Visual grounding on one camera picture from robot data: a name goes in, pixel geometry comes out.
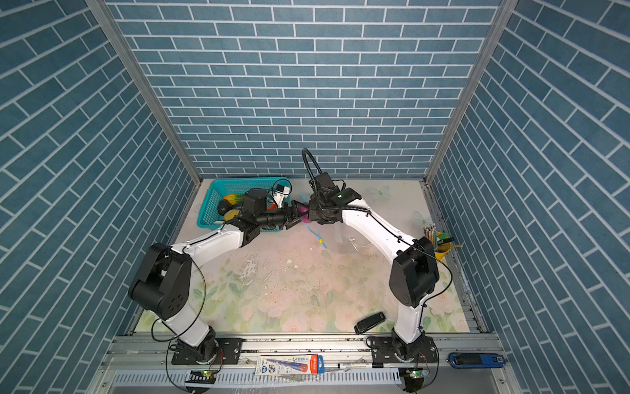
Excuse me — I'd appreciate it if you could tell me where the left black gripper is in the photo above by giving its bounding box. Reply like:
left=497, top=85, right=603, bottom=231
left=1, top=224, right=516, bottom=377
left=254, top=200, right=308, bottom=229

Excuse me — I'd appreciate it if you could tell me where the teal plastic basket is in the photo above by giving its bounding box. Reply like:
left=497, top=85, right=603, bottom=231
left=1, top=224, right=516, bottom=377
left=197, top=177, right=292, bottom=230

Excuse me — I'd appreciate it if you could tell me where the clear zip top bag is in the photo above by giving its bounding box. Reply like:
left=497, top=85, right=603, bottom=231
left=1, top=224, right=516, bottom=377
left=307, top=213, right=392, bottom=257

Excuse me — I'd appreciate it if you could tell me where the purple toy onion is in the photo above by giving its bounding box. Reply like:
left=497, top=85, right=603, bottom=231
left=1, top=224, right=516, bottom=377
left=299, top=208, right=311, bottom=223

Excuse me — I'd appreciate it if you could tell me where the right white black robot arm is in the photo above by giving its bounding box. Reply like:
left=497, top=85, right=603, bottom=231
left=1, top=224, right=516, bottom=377
left=308, top=172, right=441, bottom=361

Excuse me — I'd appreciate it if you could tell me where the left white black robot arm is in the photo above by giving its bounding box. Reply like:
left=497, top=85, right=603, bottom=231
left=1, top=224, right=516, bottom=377
left=128, top=188, right=308, bottom=364

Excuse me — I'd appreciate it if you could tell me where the green yellow toy corn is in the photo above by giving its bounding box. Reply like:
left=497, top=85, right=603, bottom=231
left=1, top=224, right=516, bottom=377
left=223, top=194, right=244, bottom=205

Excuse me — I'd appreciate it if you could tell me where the yellow toy lemon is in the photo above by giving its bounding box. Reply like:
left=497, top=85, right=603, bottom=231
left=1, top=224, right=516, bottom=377
left=223, top=209, right=241, bottom=222

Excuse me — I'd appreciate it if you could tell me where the dark toy avocado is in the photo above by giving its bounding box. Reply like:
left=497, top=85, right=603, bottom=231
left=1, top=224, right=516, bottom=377
left=217, top=199, right=233, bottom=217

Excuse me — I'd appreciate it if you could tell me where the yellow pencil cup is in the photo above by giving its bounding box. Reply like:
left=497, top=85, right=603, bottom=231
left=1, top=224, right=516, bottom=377
left=423, top=224, right=462, bottom=259

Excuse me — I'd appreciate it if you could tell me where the black remote control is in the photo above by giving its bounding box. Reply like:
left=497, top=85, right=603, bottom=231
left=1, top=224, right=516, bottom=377
left=354, top=312, right=386, bottom=335

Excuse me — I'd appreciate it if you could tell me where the red white blue package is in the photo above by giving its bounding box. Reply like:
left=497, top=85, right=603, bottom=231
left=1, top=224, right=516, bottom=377
left=254, top=354, right=325, bottom=377

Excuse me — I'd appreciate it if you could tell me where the blue black handheld tool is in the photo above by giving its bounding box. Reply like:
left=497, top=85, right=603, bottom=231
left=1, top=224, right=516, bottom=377
left=448, top=352, right=505, bottom=369

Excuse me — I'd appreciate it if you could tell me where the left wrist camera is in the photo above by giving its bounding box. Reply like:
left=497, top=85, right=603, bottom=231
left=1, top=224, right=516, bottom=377
left=272, top=183, right=291, bottom=208

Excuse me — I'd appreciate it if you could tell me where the aluminium mounting rail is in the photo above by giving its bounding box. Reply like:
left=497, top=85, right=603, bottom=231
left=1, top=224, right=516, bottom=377
left=88, top=333, right=520, bottom=393

